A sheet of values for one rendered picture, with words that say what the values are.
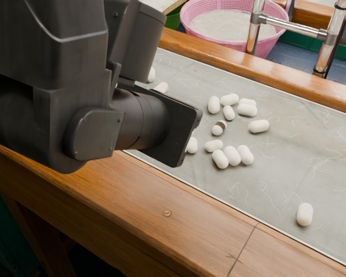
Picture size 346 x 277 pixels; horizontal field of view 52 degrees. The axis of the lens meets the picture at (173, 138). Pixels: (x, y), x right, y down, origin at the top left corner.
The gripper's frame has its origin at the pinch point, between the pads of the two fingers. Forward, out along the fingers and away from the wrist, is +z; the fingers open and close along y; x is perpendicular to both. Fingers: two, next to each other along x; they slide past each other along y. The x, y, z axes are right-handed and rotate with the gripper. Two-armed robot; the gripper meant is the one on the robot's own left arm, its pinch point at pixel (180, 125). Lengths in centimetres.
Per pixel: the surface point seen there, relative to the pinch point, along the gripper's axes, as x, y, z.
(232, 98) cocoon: -5.5, 1.5, 22.0
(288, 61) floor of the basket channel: -19, 0, 51
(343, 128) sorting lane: -7.6, -18.0, 27.3
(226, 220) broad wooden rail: 9.5, -9.8, 3.0
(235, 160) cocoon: 3.1, -5.9, 11.9
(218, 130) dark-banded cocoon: 0.3, -0.4, 15.5
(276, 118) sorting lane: -5.0, -7.1, 24.2
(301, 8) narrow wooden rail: -33, 3, 54
